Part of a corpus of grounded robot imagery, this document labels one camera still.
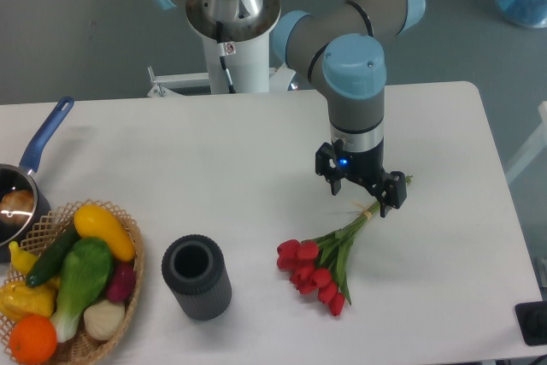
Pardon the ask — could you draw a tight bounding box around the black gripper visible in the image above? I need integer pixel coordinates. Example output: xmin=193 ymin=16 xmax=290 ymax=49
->
xmin=315 ymin=139 xmax=406 ymax=218

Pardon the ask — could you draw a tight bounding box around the red tulip bouquet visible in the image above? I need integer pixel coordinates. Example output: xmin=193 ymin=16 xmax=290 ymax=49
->
xmin=275 ymin=174 xmax=415 ymax=317

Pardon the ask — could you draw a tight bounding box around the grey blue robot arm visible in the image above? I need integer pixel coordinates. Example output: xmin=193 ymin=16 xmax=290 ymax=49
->
xmin=156 ymin=0 xmax=426 ymax=212

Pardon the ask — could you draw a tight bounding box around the dark grey ribbed vase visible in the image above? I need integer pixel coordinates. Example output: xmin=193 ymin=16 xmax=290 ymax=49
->
xmin=162 ymin=234 xmax=232 ymax=321

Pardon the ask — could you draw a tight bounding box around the black device at edge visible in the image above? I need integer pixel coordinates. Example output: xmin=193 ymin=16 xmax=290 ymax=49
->
xmin=515 ymin=301 xmax=546 ymax=346

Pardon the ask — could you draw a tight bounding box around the purple red radish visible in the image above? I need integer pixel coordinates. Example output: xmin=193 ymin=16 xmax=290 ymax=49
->
xmin=105 ymin=262 xmax=137 ymax=303

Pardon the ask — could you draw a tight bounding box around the yellow squash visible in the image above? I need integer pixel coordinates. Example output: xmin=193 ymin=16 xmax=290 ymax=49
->
xmin=74 ymin=204 xmax=136 ymax=262

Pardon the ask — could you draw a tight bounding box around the green bok choy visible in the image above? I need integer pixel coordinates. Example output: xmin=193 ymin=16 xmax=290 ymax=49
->
xmin=50 ymin=237 xmax=113 ymax=344

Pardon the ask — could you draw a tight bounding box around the woven wicker basket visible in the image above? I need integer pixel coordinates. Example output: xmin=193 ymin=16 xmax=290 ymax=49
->
xmin=0 ymin=198 xmax=145 ymax=365

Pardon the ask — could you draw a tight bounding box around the white garlic bulb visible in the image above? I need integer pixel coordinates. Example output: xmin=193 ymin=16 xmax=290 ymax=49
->
xmin=84 ymin=300 xmax=125 ymax=341

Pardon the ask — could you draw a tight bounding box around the green cucumber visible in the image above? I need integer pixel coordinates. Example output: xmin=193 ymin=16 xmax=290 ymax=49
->
xmin=26 ymin=225 xmax=80 ymax=287

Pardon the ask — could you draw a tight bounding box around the brown bread roll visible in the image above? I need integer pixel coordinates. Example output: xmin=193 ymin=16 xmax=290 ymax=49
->
xmin=1 ymin=190 xmax=34 ymax=227

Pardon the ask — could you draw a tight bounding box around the yellow banana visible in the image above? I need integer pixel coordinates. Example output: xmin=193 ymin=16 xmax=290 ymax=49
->
xmin=9 ymin=241 xmax=38 ymax=275

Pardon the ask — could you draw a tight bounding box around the orange fruit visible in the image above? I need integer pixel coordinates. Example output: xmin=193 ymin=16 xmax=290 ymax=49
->
xmin=9 ymin=315 xmax=57 ymax=364

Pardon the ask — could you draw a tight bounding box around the yellow bell pepper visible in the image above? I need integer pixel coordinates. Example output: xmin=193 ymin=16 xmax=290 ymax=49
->
xmin=1 ymin=280 xmax=56 ymax=322

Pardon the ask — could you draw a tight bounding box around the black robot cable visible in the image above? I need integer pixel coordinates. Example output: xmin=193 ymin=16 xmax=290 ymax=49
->
xmin=215 ymin=21 xmax=237 ymax=94

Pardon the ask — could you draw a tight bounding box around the white frame at right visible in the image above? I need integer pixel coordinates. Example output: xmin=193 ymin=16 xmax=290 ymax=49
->
xmin=504 ymin=101 xmax=546 ymax=185

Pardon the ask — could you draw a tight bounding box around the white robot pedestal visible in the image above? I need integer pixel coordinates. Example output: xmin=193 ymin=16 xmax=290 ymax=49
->
xmin=148 ymin=0 xmax=297 ymax=97

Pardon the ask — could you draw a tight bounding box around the blue handled saucepan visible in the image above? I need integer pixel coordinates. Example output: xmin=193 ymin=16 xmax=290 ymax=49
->
xmin=1 ymin=97 xmax=74 ymax=263

